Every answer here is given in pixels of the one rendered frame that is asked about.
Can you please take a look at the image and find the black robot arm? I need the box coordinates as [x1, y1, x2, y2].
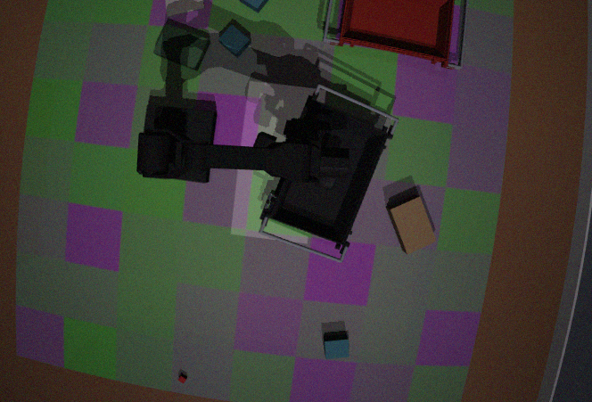
[136, 118, 349, 183]

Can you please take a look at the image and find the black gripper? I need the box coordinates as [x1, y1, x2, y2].
[253, 132, 338, 190]

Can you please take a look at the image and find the brown rectangular block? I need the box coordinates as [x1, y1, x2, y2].
[386, 195, 436, 254]

